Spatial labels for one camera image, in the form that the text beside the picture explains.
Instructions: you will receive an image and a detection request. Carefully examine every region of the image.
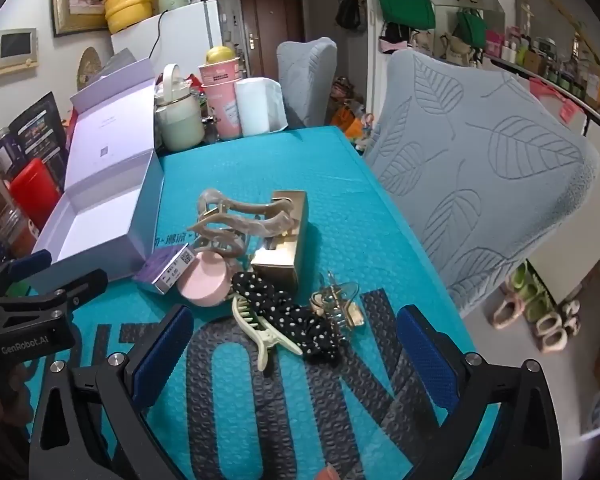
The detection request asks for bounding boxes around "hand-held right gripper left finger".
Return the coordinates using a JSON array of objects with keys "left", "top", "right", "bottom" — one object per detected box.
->
[{"left": 28, "top": 304, "right": 196, "bottom": 480}]

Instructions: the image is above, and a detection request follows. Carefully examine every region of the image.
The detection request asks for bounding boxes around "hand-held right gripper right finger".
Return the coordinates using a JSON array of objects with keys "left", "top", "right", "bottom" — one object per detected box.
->
[{"left": 395, "top": 304, "right": 576, "bottom": 480}]

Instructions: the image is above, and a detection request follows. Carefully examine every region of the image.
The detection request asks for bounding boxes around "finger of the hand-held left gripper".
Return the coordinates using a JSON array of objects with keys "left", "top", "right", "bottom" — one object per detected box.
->
[
  {"left": 49, "top": 268, "right": 109, "bottom": 318},
  {"left": 0, "top": 249, "right": 53, "bottom": 291}
]

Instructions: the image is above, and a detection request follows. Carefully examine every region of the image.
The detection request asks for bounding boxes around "small purple box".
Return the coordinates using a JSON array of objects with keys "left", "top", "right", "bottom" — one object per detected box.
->
[{"left": 132, "top": 243, "right": 197, "bottom": 295}]

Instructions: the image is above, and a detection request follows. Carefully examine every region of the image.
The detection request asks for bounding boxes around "pink round compact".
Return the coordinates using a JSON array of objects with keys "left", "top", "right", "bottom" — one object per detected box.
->
[{"left": 176, "top": 251, "right": 231, "bottom": 308}]

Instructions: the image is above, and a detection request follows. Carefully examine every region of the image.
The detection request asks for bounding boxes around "clear gold hair claw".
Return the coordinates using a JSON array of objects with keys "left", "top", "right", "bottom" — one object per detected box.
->
[{"left": 326, "top": 271, "right": 365, "bottom": 333}]

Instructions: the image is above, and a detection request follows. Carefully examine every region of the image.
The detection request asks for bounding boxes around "cream hair claw clip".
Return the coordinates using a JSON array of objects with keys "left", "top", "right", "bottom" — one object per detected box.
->
[{"left": 231, "top": 294, "right": 303, "bottom": 373}]

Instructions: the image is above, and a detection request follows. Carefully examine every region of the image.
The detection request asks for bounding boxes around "black polka-dot hair clip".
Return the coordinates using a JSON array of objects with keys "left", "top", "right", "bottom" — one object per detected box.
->
[{"left": 230, "top": 271, "right": 348, "bottom": 366}]

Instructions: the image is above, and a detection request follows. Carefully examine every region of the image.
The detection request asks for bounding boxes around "lavender gift box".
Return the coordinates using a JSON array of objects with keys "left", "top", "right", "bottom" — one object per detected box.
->
[{"left": 31, "top": 57, "right": 167, "bottom": 281}]

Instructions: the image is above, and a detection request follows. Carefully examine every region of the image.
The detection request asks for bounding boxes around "gold window box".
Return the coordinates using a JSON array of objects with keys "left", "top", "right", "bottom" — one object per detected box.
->
[{"left": 250, "top": 191, "right": 310, "bottom": 293}]

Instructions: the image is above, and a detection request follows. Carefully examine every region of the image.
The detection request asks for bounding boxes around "large translucent beige hair claw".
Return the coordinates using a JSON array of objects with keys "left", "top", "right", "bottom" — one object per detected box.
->
[{"left": 187, "top": 187, "right": 306, "bottom": 261}]

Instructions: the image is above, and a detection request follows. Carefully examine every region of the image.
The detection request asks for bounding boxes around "red canister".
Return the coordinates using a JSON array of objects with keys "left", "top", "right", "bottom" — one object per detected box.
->
[{"left": 9, "top": 158, "right": 63, "bottom": 231}]

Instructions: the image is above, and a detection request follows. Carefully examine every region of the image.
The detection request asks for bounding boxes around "pink slipper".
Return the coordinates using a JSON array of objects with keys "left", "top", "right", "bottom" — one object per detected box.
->
[{"left": 491, "top": 294, "right": 526, "bottom": 331}]

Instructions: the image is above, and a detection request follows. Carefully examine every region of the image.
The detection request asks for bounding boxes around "green slipper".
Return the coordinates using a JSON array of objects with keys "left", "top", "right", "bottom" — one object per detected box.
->
[
  {"left": 525, "top": 285, "right": 556, "bottom": 323},
  {"left": 507, "top": 260, "right": 536, "bottom": 301}
]

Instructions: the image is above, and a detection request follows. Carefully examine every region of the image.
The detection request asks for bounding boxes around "beige slipper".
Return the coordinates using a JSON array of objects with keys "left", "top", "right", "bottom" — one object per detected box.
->
[{"left": 535, "top": 312, "right": 568, "bottom": 353}]

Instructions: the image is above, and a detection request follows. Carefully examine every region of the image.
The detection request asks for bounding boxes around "black printed pouch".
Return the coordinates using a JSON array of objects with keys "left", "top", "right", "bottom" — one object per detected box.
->
[{"left": 7, "top": 92, "right": 71, "bottom": 181}]

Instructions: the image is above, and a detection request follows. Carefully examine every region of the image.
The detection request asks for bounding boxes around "grey leaf cushion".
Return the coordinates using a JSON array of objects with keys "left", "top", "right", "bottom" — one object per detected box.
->
[{"left": 362, "top": 49, "right": 600, "bottom": 318}]

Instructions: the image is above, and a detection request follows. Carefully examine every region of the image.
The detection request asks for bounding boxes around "woven straw fan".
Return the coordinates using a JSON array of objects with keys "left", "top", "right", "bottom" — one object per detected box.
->
[{"left": 77, "top": 46, "right": 113, "bottom": 92}]

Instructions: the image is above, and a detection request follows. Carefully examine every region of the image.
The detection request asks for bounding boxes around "beige intercom panel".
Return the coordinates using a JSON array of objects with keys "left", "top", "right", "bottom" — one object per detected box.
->
[{"left": 0, "top": 29, "right": 40, "bottom": 78}]

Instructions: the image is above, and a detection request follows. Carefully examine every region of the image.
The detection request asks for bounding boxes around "pink panda paper cup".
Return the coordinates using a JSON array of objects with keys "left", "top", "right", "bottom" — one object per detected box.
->
[{"left": 201, "top": 80, "right": 243, "bottom": 141}]

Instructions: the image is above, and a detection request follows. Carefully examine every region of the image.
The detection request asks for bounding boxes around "white paper towel roll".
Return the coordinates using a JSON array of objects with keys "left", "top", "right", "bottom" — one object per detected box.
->
[{"left": 234, "top": 78, "right": 288, "bottom": 136}]

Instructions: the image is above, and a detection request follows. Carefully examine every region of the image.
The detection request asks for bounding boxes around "orange bag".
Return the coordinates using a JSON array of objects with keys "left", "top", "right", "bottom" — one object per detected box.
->
[{"left": 330, "top": 102, "right": 376, "bottom": 141}]

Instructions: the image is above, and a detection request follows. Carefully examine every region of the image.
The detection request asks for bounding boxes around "yellow fruit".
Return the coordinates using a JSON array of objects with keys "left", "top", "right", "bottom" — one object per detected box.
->
[{"left": 205, "top": 46, "right": 237, "bottom": 65}]

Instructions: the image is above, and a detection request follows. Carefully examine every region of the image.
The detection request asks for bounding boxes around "white refrigerator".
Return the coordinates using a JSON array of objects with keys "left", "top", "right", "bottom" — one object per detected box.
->
[{"left": 111, "top": 0, "right": 224, "bottom": 81}]

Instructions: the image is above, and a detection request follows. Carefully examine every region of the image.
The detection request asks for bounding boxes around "yellow pot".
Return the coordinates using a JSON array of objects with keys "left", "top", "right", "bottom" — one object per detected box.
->
[{"left": 103, "top": 0, "right": 166, "bottom": 36}]

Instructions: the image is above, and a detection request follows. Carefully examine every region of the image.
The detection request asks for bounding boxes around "grey leaf-pattern chair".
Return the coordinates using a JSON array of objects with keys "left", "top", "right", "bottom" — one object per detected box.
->
[{"left": 276, "top": 37, "right": 338, "bottom": 128}]

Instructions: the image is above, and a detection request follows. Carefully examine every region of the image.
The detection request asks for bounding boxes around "row of bottles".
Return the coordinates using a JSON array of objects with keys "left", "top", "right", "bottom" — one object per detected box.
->
[{"left": 485, "top": 25, "right": 600, "bottom": 126}]

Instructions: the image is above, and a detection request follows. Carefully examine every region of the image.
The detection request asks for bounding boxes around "brown door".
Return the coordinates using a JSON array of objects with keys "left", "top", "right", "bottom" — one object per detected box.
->
[{"left": 239, "top": 0, "right": 303, "bottom": 78}]

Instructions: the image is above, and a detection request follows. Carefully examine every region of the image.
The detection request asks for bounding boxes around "green tote bag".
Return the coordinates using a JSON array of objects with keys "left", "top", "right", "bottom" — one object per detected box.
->
[
  {"left": 455, "top": 7, "right": 488, "bottom": 48},
  {"left": 375, "top": 0, "right": 437, "bottom": 31}
]

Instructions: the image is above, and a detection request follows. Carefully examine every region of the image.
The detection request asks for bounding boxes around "black hanging bag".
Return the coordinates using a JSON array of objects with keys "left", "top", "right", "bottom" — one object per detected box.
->
[{"left": 335, "top": 0, "right": 368, "bottom": 33}]

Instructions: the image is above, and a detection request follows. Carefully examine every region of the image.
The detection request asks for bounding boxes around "cream bottle with handle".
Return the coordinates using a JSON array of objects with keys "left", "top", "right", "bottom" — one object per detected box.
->
[{"left": 154, "top": 63, "right": 206, "bottom": 152}]

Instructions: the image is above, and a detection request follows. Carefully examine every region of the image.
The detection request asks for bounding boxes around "black power cable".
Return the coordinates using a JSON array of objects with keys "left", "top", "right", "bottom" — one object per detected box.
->
[{"left": 147, "top": 10, "right": 167, "bottom": 61}]

